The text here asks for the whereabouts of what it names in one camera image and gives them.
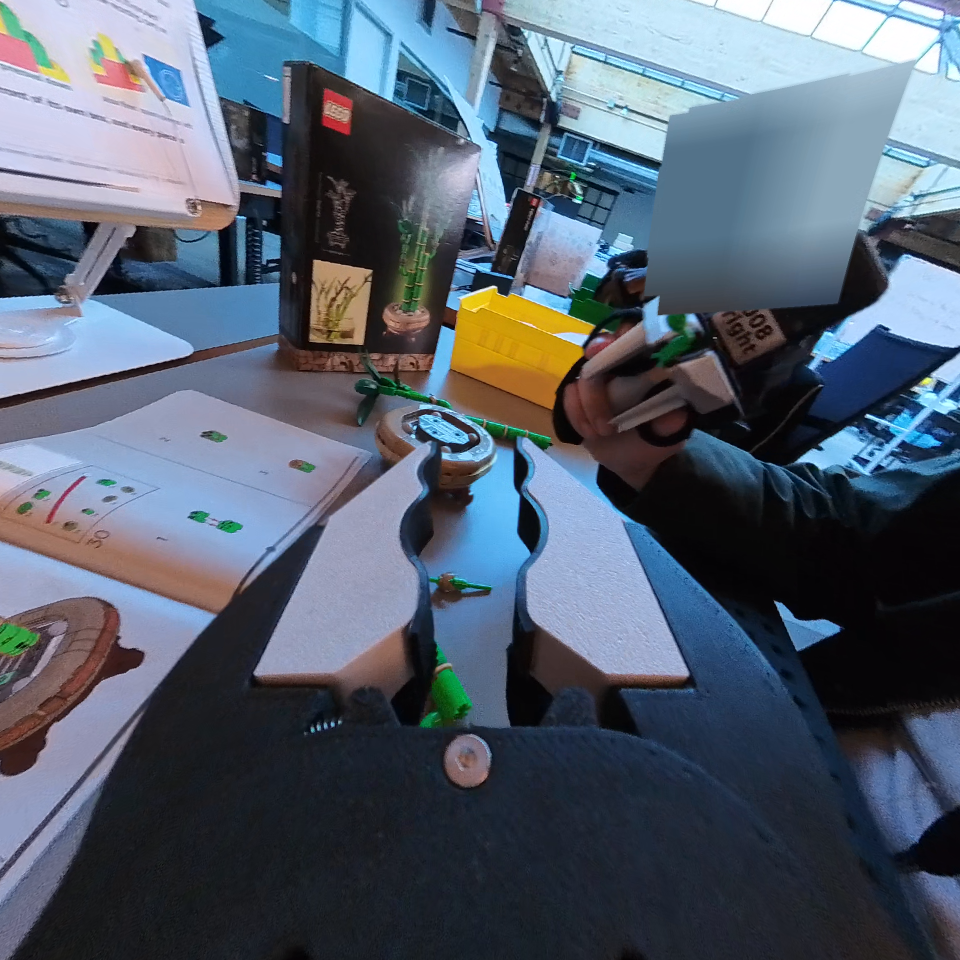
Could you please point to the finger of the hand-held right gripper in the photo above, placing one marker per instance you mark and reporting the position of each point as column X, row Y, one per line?
column 708, row 382
column 650, row 319

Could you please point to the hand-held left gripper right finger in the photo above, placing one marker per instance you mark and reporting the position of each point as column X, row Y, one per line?
column 600, row 600

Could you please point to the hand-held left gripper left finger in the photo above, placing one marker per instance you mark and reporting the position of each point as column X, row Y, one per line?
column 345, row 600

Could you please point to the small green hooked piece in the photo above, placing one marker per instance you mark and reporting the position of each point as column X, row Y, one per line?
column 670, row 349

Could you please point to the thin green stem tan collar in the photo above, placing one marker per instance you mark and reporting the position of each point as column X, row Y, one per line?
column 450, row 583

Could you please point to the green bamboo stalk model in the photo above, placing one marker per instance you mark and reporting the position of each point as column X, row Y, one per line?
column 450, row 690

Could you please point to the yellow plastic bin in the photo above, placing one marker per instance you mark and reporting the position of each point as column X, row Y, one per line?
column 509, row 345

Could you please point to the person's right forearm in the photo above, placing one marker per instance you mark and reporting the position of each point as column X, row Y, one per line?
column 787, row 539

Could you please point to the grey desk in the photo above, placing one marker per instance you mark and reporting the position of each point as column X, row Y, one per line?
column 480, row 525

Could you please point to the person's right hand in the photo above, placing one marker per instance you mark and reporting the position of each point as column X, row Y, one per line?
column 621, row 457

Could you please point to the green plastic bin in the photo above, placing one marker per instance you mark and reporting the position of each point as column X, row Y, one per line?
column 588, row 299

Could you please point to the navy chair back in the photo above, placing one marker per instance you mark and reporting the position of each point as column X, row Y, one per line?
column 884, row 367

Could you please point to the small black toy box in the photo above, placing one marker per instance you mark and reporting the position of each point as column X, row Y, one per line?
column 517, row 232

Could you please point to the tan round pot base model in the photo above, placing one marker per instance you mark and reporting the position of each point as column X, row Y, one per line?
column 389, row 442

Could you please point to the open instruction booklet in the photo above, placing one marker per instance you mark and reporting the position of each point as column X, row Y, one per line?
column 187, row 465

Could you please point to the green sprig with leaves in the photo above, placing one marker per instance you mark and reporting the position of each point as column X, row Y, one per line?
column 381, row 390

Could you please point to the black toy set box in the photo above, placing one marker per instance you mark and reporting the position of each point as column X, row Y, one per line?
column 360, row 187

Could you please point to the white document stand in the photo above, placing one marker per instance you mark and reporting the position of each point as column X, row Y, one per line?
column 90, row 352

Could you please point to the printed instruction sheet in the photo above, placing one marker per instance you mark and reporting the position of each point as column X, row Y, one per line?
column 74, row 127

